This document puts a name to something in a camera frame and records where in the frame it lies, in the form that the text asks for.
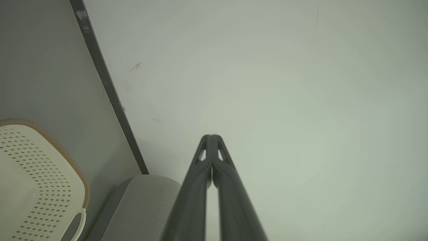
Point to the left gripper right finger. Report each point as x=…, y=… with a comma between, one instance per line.
x=237, y=207

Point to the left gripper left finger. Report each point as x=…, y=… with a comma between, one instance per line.
x=190, y=207

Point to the cream perforated laundry basket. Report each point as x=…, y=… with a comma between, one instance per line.
x=30, y=187

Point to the grey fabric sofa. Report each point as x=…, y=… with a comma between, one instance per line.
x=143, y=207

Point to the black baseboard strip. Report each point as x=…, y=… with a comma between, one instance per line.
x=107, y=83

